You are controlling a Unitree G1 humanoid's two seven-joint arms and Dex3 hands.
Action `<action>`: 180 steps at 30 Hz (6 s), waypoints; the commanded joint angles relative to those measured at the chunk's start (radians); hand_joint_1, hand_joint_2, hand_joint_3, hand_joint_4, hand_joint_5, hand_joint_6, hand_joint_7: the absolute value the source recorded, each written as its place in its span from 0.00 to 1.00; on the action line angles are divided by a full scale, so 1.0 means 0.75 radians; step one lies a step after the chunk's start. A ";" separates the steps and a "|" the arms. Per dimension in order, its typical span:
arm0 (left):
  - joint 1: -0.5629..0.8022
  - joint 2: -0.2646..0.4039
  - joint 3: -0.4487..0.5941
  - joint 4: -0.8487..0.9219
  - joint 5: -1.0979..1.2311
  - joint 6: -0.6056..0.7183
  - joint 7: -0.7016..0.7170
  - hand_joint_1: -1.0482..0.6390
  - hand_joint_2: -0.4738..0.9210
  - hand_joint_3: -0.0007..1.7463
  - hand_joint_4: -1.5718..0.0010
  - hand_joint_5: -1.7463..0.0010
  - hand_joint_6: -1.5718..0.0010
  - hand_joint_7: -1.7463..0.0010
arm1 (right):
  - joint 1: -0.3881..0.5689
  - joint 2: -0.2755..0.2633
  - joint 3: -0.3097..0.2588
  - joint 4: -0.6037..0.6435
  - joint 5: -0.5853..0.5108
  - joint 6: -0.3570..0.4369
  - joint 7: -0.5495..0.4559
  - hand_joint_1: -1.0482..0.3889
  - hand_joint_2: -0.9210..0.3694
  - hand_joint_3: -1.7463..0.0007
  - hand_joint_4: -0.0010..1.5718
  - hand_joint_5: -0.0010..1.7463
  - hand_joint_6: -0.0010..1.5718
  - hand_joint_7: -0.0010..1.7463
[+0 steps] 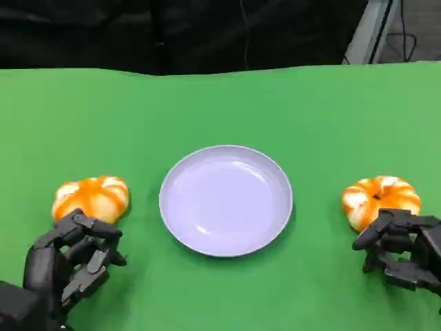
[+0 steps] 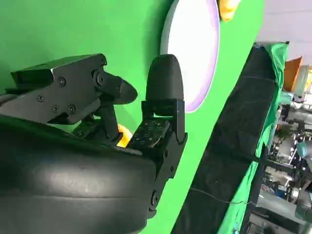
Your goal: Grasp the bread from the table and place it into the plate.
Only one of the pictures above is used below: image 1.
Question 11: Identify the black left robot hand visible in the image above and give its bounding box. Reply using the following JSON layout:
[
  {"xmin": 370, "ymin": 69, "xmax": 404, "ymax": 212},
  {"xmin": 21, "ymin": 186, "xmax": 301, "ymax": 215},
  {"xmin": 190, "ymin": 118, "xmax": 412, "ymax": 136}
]
[{"xmin": 22, "ymin": 208, "xmax": 128, "ymax": 321}]

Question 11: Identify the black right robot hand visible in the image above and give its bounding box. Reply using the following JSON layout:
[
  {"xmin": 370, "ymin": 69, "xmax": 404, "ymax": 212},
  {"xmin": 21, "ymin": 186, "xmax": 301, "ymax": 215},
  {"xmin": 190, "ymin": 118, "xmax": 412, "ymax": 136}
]
[{"xmin": 351, "ymin": 208, "xmax": 441, "ymax": 298}]

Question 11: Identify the orange and white bread roll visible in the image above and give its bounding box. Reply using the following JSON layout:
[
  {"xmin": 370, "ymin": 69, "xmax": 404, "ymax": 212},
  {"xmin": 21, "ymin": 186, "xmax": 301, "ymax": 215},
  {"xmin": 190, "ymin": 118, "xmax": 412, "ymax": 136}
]
[
  {"xmin": 341, "ymin": 175, "xmax": 422, "ymax": 232},
  {"xmin": 51, "ymin": 175, "xmax": 131, "ymax": 225}
]

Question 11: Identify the lilac plate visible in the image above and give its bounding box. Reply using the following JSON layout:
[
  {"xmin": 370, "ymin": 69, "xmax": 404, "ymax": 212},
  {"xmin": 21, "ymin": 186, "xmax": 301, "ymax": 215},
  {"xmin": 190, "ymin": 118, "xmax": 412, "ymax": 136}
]
[{"xmin": 158, "ymin": 144, "xmax": 295, "ymax": 258}]

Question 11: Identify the green table cloth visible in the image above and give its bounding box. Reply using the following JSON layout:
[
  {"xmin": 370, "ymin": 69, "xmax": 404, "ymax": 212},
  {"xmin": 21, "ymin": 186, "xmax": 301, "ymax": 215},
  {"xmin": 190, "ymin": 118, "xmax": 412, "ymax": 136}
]
[{"xmin": 0, "ymin": 61, "xmax": 441, "ymax": 331}]

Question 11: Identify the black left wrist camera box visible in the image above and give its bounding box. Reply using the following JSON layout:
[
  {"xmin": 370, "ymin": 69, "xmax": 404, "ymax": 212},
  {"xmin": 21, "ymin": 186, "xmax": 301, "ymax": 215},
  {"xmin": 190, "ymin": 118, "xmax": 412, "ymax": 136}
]
[{"xmin": 0, "ymin": 281, "xmax": 58, "ymax": 331}]

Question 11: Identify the black looped floor cable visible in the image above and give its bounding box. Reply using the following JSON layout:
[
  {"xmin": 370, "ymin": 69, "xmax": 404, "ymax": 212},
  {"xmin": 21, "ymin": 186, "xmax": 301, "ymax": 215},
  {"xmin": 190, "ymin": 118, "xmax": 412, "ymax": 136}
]
[{"xmin": 385, "ymin": 0, "xmax": 418, "ymax": 63}]

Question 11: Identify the grey metal frame post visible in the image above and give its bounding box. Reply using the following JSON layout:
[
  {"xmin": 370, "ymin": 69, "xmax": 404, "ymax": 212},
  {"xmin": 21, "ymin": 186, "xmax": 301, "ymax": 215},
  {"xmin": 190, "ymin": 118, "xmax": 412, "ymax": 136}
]
[{"xmin": 341, "ymin": 0, "xmax": 404, "ymax": 65}]

